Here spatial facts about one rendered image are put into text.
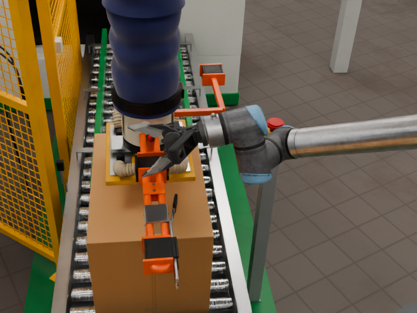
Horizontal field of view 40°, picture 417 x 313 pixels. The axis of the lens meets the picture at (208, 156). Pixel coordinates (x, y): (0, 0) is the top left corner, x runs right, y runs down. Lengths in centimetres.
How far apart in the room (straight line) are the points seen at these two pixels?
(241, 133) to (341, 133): 27
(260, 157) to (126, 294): 73
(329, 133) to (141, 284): 83
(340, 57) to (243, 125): 332
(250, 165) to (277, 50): 359
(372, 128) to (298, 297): 158
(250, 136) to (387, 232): 197
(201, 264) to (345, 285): 128
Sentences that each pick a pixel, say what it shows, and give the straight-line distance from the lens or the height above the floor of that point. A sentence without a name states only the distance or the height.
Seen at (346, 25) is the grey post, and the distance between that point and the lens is 468.
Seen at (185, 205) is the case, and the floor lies 95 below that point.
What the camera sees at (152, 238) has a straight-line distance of 144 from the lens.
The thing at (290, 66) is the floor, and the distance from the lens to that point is 486.
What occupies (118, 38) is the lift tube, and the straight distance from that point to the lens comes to 169.
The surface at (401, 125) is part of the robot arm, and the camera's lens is 146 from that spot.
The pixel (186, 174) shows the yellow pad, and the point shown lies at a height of 107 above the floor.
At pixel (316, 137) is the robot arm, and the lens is 158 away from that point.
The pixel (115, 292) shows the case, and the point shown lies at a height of 71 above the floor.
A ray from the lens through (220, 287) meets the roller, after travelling 222.
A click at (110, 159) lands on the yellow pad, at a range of 191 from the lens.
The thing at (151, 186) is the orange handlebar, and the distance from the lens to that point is 161.
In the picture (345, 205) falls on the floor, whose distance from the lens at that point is 348.
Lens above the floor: 223
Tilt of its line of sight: 37 degrees down
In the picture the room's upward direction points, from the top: 3 degrees clockwise
